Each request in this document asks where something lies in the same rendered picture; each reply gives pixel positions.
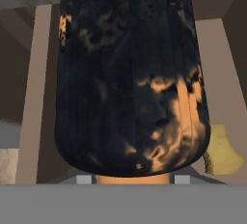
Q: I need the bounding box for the yellow sponge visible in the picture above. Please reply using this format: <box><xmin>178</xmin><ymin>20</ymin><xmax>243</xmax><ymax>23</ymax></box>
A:
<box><xmin>203</xmin><ymin>123</ymin><xmax>246</xmax><ymax>176</ymax></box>

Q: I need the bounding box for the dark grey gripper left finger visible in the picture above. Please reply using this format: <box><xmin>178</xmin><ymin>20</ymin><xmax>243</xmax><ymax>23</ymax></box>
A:
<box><xmin>47</xmin><ymin>169</ymin><xmax>97</xmax><ymax>185</ymax></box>

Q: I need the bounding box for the brown open cupboard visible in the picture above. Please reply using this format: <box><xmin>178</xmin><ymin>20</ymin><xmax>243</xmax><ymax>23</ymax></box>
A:
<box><xmin>189</xmin><ymin>0</ymin><xmax>247</xmax><ymax>185</ymax></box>

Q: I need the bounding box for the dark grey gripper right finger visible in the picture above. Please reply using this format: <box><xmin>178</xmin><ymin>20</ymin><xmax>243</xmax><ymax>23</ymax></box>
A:
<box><xmin>169</xmin><ymin>165</ymin><xmax>227</xmax><ymax>185</ymax></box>

